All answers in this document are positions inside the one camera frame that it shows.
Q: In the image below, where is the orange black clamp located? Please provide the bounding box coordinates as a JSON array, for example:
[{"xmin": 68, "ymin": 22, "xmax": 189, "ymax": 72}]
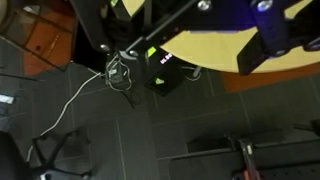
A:
[{"xmin": 239, "ymin": 139, "xmax": 262, "ymax": 180}]

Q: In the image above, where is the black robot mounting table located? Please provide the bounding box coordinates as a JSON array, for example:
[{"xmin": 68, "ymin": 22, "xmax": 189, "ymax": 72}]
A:
[{"xmin": 169, "ymin": 131, "xmax": 320, "ymax": 180}]

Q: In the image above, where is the black computer tower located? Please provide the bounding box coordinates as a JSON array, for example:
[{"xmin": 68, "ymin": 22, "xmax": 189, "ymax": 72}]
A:
[{"xmin": 145, "ymin": 46, "xmax": 184, "ymax": 96}]

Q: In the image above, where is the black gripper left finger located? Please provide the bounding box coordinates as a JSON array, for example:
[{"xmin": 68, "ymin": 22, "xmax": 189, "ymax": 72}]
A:
[{"xmin": 70, "ymin": 0, "xmax": 112, "ymax": 52}]

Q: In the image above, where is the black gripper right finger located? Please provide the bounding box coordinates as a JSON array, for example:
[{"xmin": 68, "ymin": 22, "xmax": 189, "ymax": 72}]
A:
[{"xmin": 237, "ymin": 33, "xmax": 289, "ymax": 75}]

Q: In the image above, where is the black office chair base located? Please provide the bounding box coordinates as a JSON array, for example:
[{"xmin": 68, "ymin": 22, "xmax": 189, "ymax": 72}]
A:
[{"xmin": 31, "ymin": 130, "xmax": 92, "ymax": 179}]

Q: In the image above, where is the black power strip with cables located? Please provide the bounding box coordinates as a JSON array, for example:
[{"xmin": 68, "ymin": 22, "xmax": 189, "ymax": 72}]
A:
[{"xmin": 105, "ymin": 55, "xmax": 136, "ymax": 108}]

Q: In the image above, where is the white floor cable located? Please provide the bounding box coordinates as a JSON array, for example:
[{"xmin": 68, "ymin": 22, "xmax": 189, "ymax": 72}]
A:
[{"xmin": 25, "ymin": 71, "xmax": 103, "ymax": 164}]

